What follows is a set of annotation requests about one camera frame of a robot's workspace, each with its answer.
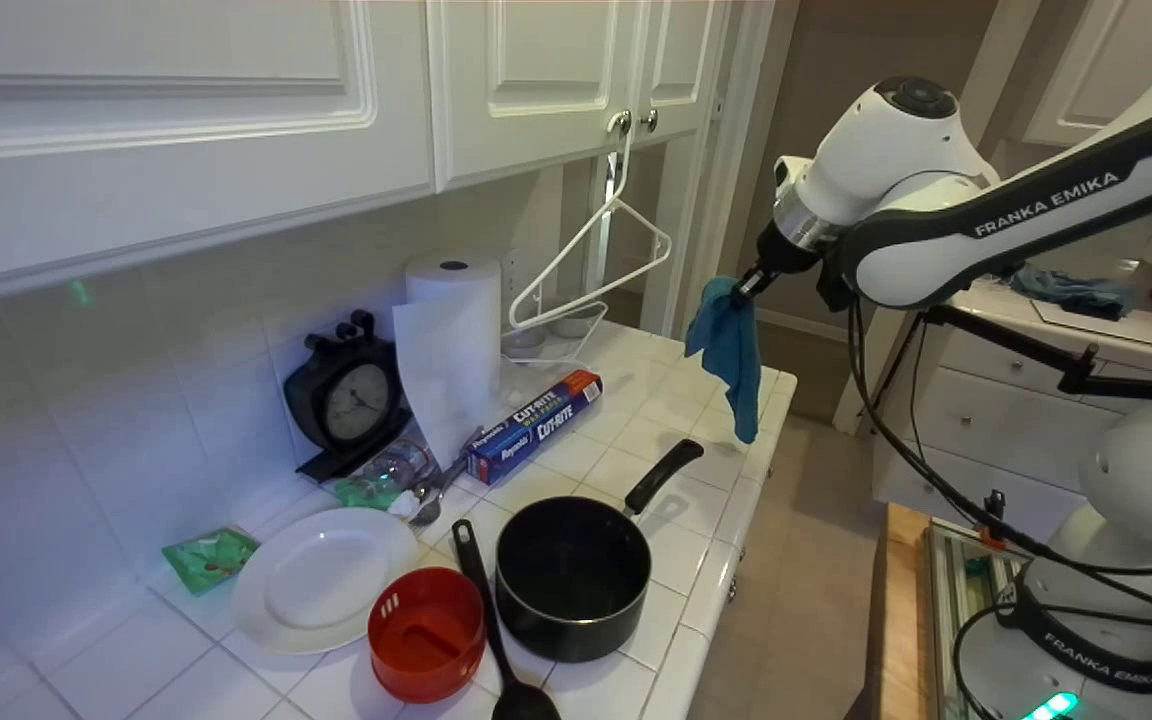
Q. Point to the blue cloth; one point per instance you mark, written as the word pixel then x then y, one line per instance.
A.
pixel 1069 288

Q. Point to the white drawer cabinet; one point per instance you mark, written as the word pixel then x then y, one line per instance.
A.
pixel 991 414

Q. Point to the white upper cabinet door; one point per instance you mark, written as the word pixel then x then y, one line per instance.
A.
pixel 537 82
pixel 683 65

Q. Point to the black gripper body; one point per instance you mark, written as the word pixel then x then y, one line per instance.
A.
pixel 783 255

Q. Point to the black saucepan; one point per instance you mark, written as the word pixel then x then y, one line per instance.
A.
pixel 571 573

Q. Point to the white plate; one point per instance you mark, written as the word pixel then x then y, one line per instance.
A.
pixel 319 581

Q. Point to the metal cabinet knob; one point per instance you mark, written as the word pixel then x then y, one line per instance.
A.
pixel 616 120
pixel 649 120

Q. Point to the white paper towel roll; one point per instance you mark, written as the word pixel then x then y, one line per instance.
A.
pixel 448 346

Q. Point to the wide white cabinet door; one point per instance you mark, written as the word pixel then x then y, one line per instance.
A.
pixel 179 120

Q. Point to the wooden board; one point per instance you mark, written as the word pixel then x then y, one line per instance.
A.
pixel 902 627

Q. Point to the black ladle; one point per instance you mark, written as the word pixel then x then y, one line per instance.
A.
pixel 521 703

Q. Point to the black kitchen scale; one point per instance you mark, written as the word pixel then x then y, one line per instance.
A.
pixel 359 400

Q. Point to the white plastic clothes hanger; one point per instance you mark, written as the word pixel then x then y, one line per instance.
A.
pixel 612 200

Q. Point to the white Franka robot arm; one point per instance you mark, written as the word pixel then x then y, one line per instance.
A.
pixel 1003 226

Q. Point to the blue towel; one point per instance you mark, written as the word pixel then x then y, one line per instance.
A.
pixel 730 346

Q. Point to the green wrapper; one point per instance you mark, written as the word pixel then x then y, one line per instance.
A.
pixel 365 491

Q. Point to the blue orange foil box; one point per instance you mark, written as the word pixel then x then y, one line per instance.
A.
pixel 528 431

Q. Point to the red bowl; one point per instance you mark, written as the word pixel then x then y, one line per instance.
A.
pixel 422 641

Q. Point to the black camera stand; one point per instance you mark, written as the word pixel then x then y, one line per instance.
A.
pixel 1069 361

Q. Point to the light grey wrist camera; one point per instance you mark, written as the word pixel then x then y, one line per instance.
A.
pixel 792 181

